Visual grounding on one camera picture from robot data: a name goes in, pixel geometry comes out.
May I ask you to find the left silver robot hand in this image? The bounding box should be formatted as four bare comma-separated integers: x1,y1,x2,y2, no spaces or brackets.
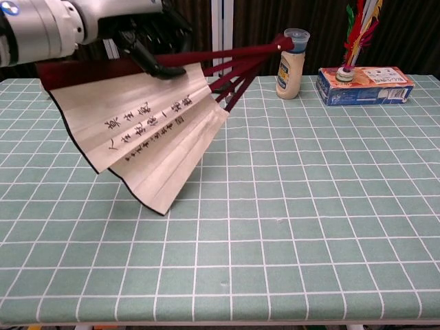
74,0,193,80

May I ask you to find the red paper folding fan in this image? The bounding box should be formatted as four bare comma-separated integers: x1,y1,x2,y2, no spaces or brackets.
36,34,295,217

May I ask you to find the mayonnaise squeeze bottle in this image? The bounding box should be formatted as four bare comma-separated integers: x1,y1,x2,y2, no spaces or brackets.
276,27,311,100

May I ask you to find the colourful feather shuttlecock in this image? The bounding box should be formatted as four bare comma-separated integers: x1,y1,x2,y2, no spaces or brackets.
335,0,384,83

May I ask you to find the blue orange tissue box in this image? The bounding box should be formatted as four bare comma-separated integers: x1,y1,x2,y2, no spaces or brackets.
316,66,415,107

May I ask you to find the green checked tablecloth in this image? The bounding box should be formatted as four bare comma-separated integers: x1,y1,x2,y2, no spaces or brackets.
0,74,440,326

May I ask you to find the white double partition frame post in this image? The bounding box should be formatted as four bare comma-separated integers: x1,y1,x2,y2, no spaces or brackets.
210,0,234,77

